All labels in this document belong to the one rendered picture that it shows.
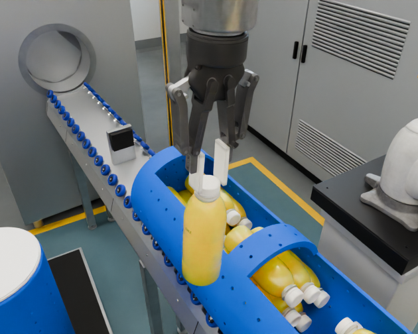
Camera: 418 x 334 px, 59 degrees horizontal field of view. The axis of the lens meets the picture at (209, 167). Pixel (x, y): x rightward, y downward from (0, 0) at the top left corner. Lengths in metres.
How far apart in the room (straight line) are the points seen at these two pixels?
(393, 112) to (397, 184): 1.22
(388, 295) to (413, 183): 0.35
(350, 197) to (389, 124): 1.19
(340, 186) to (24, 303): 0.97
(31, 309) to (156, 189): 0.45
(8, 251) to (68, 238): 1.51
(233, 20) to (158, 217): 0.64
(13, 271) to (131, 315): 1.17
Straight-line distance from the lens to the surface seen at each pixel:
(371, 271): 1.26
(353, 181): 1.30
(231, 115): 0.52
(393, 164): 1.13
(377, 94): 2.38
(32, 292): 1.11
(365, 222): 1.16
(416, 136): 1.09
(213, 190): 0.57
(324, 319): 0.99
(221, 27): 0.43
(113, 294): 2.28
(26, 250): 1.15
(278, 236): 0.82
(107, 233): 2.61
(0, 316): 1.10
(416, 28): 2.20
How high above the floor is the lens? 1.81
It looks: 36 degrees down
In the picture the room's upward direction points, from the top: straight up
